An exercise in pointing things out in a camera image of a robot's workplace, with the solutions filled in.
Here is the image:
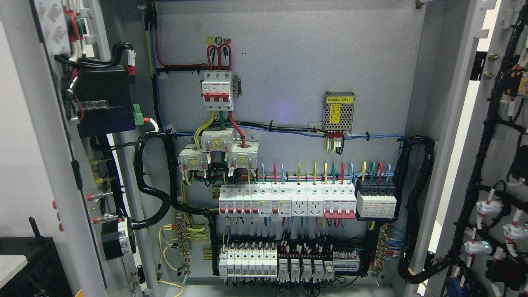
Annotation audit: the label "grey cabinet door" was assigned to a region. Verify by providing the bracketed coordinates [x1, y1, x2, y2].
[412, 0, 527, 297]
[0, 0, 159, 297]

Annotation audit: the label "white current transformers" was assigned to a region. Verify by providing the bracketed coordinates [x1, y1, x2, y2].
[178, 127, 259, 175]

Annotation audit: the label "red main circuit breaker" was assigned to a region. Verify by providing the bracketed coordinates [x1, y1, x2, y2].
[201, 70, 241, 111]

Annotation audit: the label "perforated metal power supply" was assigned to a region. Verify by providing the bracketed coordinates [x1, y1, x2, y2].
[322, 92, 355, 132]

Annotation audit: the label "white socket breaker row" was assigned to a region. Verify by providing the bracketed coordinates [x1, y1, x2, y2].
[218, 181, 357, 222]

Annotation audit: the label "lower relay terminal row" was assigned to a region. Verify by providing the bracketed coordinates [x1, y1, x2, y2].
[217, 234, 361, 289]

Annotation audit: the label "black white surge protector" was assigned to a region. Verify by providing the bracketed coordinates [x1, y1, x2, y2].
[355, 179, 397, 222]

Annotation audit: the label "black digital power meter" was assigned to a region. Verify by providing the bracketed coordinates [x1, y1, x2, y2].
[73, 66, 136, 137]

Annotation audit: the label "black box with antenna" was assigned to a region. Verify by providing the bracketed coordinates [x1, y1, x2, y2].
[0, 217, 73, 297]

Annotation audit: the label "black right wire harness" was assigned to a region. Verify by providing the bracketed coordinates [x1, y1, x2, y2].
[393, 4, 528, 297]

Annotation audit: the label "black wire harness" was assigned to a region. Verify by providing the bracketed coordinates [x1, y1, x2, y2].
[54, 41, 219, 277]
[393, 4, 528, 297]

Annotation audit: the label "black left wire harness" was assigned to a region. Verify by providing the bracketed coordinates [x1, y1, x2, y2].
[54, 41, 219, 277]

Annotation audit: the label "white rotary selector switch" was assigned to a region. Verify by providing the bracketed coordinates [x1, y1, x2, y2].
[101, 218, 137, 261]

